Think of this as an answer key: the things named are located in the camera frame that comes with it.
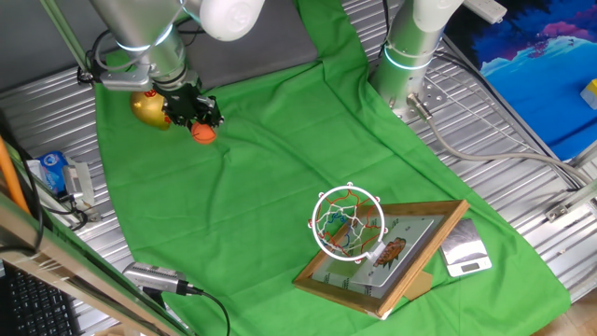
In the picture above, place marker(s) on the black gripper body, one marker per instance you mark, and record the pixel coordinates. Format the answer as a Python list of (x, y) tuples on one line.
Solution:
[(183, 103)]

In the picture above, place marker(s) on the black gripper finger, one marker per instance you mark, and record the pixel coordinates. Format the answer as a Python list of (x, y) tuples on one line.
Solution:
[(179, 120), (211, 111)]

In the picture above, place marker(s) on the grey fabric cushion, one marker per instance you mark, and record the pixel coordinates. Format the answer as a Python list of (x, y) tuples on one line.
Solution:
[(280, 46)]

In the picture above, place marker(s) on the green metal pole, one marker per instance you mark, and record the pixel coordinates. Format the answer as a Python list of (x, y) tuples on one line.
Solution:
[(65, 32)]

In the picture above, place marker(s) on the silver kitchen scale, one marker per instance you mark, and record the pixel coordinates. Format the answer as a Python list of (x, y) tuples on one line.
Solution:
[(462, 247)]

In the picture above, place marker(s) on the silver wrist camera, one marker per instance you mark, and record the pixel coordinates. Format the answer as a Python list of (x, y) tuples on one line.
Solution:
[(126, 80)]

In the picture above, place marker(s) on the aluminium camera bracket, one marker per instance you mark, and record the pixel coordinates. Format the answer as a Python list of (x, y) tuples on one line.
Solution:
[(91, 212)]

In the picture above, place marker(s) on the wooden beam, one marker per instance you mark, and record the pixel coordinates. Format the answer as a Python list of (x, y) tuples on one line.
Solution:
[(56, 266)]

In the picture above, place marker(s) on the silver ribbed camera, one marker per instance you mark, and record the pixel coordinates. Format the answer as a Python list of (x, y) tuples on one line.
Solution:
[(154, 277)]

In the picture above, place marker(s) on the black pole clamp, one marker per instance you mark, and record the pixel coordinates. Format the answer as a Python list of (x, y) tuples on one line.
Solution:
[(86, 75)]

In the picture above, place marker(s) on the black keyboard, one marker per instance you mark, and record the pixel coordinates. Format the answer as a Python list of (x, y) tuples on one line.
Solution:
[(32, 308)]

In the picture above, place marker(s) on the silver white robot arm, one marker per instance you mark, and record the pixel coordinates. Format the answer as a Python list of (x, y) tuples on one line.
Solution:
[(140, 28)]

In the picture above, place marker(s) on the green cloth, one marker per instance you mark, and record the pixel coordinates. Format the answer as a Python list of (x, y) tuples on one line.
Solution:
[(280, 163)]

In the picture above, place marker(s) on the blue tissue pack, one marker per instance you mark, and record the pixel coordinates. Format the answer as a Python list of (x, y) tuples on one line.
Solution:
[(53, 170)]

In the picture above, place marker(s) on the white power strip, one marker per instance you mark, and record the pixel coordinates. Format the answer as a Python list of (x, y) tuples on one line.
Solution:
[(485, 9)]

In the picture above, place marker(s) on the wooden picture frame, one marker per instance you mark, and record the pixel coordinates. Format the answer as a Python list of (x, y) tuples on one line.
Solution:
[(420, 261)]

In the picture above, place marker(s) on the silver side camera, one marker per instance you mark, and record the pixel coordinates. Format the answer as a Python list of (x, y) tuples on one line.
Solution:
[(77, 179)]

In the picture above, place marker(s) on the aluminium profile rail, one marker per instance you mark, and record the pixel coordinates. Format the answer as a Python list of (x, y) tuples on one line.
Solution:
[(585, 156), (569, 203)]

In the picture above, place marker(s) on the orange pole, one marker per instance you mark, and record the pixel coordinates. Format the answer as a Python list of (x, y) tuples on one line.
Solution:
[(10, 172)]

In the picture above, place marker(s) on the gold piggy bank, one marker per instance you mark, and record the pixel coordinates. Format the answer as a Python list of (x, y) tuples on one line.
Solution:
[(147, 109)]

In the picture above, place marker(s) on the orange mini basketball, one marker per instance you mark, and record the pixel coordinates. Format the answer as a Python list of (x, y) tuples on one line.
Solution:
[(204, 134)]

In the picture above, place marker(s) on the white mini basketball hoop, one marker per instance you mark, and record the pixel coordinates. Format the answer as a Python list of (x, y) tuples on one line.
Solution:
[(415, 228)]

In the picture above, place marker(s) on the blue painted poster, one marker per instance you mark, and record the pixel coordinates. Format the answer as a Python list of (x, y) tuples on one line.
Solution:
[(536, 70)]

